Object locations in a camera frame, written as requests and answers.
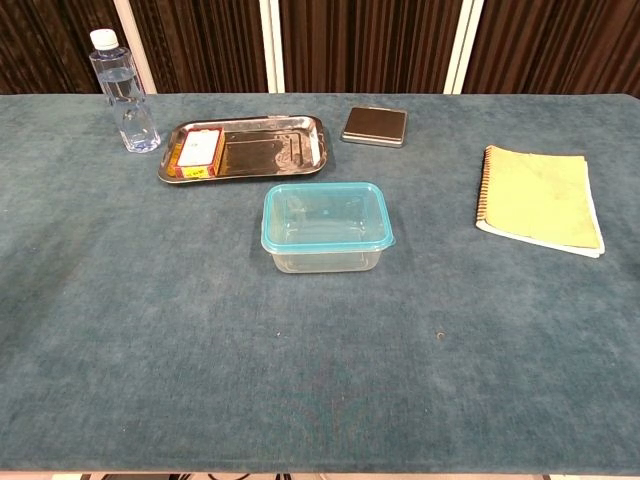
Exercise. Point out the clear container with teal lid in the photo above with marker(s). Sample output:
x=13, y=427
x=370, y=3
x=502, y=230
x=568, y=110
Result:
x=325, y=262

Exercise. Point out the blue plastic piece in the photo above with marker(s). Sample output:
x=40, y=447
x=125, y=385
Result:
x=300, y=200

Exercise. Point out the red yellow card box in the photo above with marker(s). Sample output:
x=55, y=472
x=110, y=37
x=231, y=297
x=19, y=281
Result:
x=197, y=150

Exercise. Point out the stainless steel tray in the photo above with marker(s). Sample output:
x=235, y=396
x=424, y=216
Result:
x=270, y=155

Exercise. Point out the square metal digital scale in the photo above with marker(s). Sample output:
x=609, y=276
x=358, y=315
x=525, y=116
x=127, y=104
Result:
x=375, y=125

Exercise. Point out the blue table cloth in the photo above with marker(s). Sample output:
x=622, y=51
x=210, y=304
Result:
x=150, y=325

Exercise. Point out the spiral notebook kraft cover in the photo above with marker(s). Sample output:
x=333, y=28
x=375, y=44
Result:
x=540, y=200

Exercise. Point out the clear plastic water bottle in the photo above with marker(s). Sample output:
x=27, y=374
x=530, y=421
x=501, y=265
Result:
x=125, y=100

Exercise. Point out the white partition post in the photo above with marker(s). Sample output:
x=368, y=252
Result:
x=272, y=45
x=462, y=45
x=135, y=50

